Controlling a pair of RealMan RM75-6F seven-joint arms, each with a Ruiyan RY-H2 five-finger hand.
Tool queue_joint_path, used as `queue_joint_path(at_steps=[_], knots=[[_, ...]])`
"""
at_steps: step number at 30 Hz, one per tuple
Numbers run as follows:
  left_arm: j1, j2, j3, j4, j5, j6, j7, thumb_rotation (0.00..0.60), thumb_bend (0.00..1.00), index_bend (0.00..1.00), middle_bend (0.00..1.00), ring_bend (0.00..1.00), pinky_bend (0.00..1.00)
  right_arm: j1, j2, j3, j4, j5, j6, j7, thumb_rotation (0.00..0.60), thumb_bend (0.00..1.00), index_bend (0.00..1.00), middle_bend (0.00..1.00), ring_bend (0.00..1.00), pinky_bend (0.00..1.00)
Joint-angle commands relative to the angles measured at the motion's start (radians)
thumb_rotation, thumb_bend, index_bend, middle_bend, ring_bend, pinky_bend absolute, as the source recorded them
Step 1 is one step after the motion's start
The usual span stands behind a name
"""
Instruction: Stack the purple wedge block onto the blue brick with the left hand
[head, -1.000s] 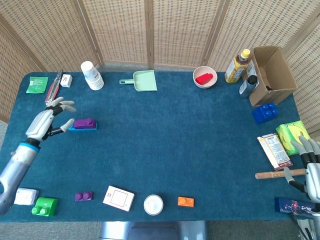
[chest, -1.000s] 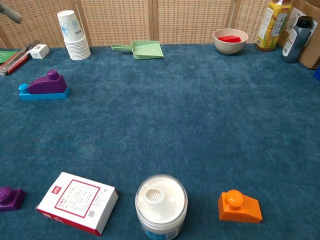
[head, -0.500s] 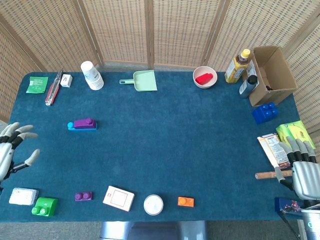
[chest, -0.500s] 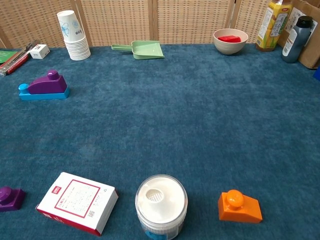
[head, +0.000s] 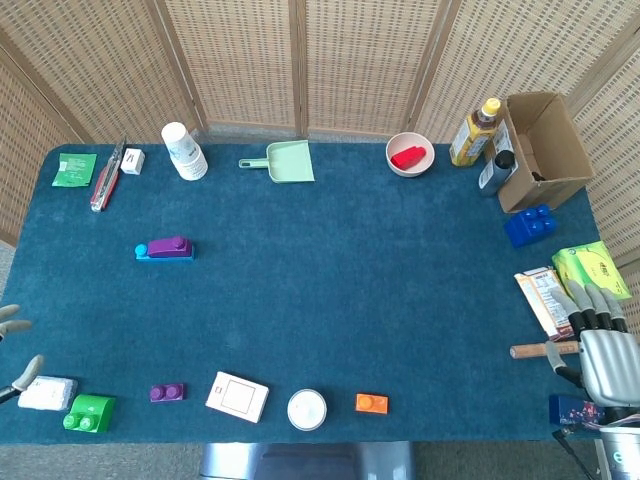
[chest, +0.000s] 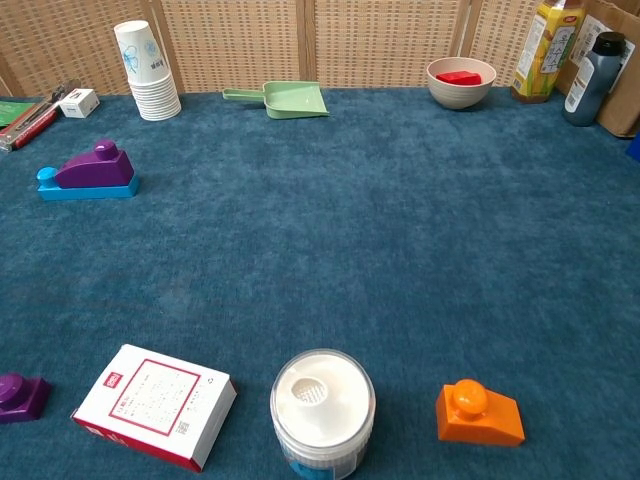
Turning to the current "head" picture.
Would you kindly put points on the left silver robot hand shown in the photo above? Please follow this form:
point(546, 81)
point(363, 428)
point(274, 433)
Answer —
point(17, 327)

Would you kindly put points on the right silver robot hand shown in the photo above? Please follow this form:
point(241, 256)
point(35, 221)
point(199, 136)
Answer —
point(607, 367)

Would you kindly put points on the purple sloped one-stud block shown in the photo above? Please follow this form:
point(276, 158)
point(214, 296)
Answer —
point(167, 247)

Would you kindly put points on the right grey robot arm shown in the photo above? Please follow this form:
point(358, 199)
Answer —
point(620, 447)

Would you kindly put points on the green two-stud block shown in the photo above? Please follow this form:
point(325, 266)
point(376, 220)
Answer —
point(92, 412)

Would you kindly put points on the light blue four-stud block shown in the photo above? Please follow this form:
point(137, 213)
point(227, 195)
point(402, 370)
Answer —
point(141, 251)

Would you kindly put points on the dark blue four-stud block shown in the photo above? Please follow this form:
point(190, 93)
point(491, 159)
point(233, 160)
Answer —
point(530, 227)

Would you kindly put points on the small purple two-stud block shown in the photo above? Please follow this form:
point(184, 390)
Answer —
point(167, 393)

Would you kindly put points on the orange one-stud block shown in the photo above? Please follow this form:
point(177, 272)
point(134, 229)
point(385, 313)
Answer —
point(372, 404)

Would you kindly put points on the white paper cups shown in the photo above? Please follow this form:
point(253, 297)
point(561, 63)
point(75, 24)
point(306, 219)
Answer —
point(187, 155)

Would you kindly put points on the red block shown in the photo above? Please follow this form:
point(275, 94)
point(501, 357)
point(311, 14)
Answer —
point(407, 157)

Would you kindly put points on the dark blue printed box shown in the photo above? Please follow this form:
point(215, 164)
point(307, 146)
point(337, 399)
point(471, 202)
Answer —
point(567, 410)

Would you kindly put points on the white tissue pack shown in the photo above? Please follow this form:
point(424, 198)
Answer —
point(47, 395)

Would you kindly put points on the wooden stick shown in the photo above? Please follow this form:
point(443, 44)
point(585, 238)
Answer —
point(527, 351)

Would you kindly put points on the green yellow tea box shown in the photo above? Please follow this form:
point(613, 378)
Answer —
point(587, 265)

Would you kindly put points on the red utility knife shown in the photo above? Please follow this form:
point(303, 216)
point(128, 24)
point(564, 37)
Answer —
point(105, 185)

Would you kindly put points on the green sachet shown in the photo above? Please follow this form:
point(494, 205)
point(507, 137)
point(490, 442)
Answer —
point(74, 170)

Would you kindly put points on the open cardboard box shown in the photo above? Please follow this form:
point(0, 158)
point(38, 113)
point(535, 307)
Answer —
point(545, 190)

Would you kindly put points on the small white box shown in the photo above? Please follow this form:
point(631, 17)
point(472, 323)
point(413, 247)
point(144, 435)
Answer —
point(132, 161)

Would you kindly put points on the dark grey bottle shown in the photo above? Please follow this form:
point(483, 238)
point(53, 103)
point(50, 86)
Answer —
point(492, 177)

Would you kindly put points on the yellow tea drink bottle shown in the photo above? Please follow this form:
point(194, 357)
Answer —
point(470, 142)

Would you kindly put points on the beige bowl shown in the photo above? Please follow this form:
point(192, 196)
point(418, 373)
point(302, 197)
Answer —
point(410, 172)

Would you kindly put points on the blue table cloth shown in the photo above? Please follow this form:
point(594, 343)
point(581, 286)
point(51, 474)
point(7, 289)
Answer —
point(325, 280)

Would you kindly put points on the white round lidded jar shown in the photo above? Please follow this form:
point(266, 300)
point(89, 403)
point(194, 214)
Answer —
point(307, 410)

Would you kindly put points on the grey robot torso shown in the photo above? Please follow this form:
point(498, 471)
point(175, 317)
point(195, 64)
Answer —
point(305, 462)

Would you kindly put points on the light green dustpan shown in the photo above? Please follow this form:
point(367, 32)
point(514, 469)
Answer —
point(290, 162)

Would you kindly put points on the bamboo folding screen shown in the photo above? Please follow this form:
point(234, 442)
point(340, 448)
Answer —
point(240, 60)

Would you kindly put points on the white box with red frame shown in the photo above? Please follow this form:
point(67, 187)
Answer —
point(237, 397)

